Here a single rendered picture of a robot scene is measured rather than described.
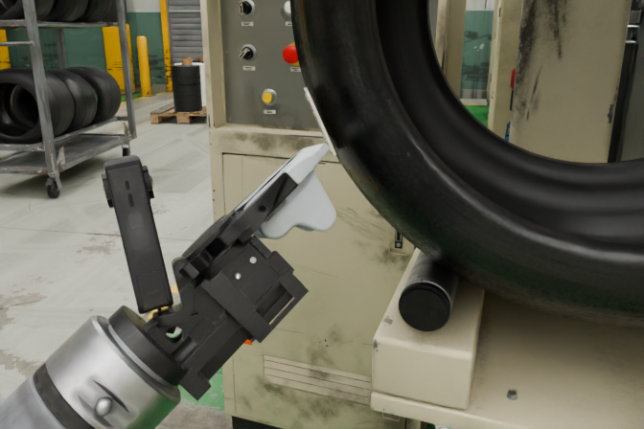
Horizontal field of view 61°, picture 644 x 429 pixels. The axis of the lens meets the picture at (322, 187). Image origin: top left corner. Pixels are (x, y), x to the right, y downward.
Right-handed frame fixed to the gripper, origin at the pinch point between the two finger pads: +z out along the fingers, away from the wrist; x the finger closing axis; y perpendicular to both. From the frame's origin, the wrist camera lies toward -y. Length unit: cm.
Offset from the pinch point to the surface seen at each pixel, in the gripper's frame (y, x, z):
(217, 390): 49, -140, -34
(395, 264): 39, -70, 19
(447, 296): 17.0, 1.6, -0.3
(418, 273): 14.9, -1.3, 0.1
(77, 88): -114, -388, 22
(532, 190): 23.4, -11.5, 21.0
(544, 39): 12.7, -14.3, 38.6
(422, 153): 5.7, 5.8, 4.6
